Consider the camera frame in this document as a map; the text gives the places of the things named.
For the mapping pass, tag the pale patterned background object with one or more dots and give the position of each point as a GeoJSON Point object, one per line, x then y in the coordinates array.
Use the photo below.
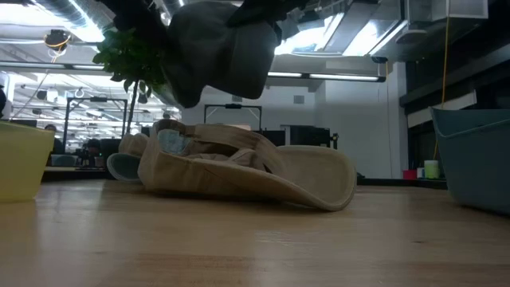
{"type": "Point", "coordinates": [173, 141]}

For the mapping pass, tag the black round ceiling sensor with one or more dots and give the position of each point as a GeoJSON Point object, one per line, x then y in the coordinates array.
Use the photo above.
{"type": "Point", "coordinates": [56, 40]}

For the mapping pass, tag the black background rig frame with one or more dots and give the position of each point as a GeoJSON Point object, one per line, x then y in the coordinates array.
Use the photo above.
{"type": "Point", "coordinates": [97, 99]}
{"type": "Point", "coordinates": [233, 106]}

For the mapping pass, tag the beige baseball cap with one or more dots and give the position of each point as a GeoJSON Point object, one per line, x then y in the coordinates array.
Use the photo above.
{"type": "Point", "coordinates": [133, 144]}
{"type": "Point", "coordinates": [223, 179]}

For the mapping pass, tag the yellow plastic bin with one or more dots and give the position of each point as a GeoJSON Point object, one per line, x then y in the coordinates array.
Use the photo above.
{"type": "Point", "coordinates": [22, 163]}

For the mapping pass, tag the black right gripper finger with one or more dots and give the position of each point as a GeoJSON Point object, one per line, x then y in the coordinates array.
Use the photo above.
{"type": "Point", "coordinates": [275, 8]}

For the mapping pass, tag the green plant in black pot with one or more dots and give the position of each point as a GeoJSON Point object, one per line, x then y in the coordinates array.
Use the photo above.
{"type": "Point", "coordinates": [119, 60]}

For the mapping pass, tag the long ceiling light strip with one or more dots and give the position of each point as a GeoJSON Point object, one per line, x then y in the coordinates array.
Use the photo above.
{"type": "Point", "coordinates": [40, 65]}
{"type": "Point", "coordinates": [342, 77]}

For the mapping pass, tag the pale green cup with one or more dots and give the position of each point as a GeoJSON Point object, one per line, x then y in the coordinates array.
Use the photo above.
{"type": "Point", "coordinates": [431, 169]}

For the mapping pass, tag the grey wall plate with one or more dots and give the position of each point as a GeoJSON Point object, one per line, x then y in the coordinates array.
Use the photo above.
{"type": "Point", "coordinates": [299, 99]}
{"type": "Point", "coordinates": [237, 99]}

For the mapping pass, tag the small white container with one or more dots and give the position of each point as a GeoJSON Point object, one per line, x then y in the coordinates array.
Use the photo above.
{"type": "Point", "coordinates": [420, 172]}

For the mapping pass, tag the person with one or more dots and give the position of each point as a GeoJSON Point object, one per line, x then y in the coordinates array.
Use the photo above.
{"type": "Point", "coordinates": [49, 128]}
{"type": "Point", "coordinates": [93, 145]}

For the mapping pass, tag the grey background box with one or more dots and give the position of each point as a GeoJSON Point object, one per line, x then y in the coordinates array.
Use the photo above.
{"type": "Point", "coordinates": [63, 160]}

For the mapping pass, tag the black background cabinet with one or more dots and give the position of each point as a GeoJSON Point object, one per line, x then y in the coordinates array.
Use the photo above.
{"type": "Point", "coordinates": [307, 135]}

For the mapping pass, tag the teal plastic bin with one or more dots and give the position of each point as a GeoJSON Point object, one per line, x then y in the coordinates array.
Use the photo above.
{"type": "Point", "coordinates": [478, 167]}

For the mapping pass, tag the black security camera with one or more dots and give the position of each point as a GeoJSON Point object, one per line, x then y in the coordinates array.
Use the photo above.
{"type": "Point", "coordinates": [379, 60]}

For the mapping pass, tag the red cup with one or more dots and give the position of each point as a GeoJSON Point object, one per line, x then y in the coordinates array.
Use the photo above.
{"type": "Point", "coordinates": [409, 174]}

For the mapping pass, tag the grey baseball cap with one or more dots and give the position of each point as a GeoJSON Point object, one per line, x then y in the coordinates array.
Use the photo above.
{"type": "Point", "coordinates": [219, 52]}

